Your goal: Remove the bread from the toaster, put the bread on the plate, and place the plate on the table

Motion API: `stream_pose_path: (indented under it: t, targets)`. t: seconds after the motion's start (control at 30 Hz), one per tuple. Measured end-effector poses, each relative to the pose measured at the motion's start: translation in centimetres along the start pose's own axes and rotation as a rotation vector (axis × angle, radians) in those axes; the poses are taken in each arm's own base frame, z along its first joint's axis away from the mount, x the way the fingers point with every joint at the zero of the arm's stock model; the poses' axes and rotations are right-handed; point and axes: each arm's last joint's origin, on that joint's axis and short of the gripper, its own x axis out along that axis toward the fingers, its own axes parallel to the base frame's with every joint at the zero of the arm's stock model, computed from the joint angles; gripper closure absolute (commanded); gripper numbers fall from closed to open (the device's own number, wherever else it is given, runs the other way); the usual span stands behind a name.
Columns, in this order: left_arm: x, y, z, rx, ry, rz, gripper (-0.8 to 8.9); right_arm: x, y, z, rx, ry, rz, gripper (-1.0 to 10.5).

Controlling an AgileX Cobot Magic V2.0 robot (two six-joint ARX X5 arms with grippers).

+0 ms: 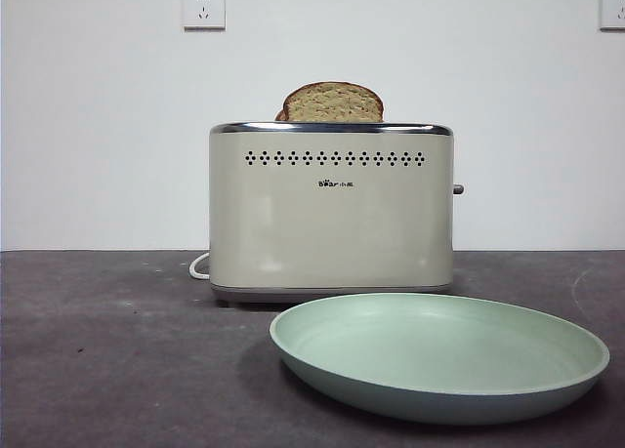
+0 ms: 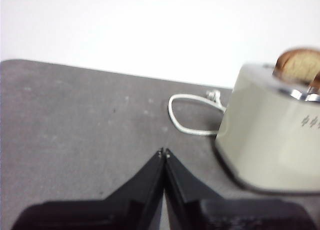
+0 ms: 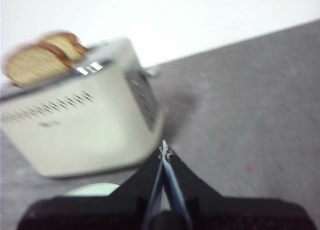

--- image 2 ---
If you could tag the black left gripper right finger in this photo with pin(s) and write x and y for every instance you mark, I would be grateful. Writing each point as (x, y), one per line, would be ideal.
(200, 212)

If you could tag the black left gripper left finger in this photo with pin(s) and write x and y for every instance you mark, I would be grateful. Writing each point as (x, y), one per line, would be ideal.
(130, 210)

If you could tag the beige toaster with chrome top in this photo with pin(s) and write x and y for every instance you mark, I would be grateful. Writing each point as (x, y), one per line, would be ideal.
(262, 139)

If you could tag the round-topped toasted bread slice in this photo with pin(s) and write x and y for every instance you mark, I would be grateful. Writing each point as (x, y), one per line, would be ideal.
(297, 67)

